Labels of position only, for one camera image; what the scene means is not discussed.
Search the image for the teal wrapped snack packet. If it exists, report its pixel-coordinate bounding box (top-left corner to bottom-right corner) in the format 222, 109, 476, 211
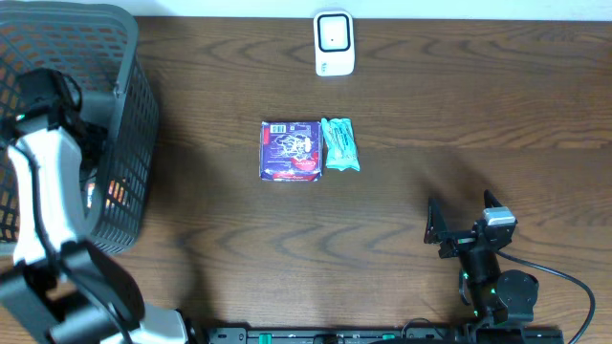
321, 118, 361, 171

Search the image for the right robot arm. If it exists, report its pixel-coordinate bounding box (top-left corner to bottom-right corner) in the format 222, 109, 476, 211
424, 191, 538, 328

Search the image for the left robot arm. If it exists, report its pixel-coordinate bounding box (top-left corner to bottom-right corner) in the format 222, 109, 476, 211
1, 68, 199, 343

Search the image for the orange Top snack bar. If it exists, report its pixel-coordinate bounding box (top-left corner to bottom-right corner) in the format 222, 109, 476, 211
85, 179, 129, 209

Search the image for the black mounting rail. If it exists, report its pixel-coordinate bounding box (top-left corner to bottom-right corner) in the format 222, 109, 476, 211
192, 324, 563, 344

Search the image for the white barcode scanner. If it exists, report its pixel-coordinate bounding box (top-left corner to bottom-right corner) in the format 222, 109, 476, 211
313, 11, 356, 76

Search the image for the purple square snack packet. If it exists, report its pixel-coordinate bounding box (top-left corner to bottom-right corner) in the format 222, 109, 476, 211
259, 121, 322, 182

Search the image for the grey plastic mesh basket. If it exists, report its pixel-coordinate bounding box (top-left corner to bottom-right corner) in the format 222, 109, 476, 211
1, 1, 159, 254

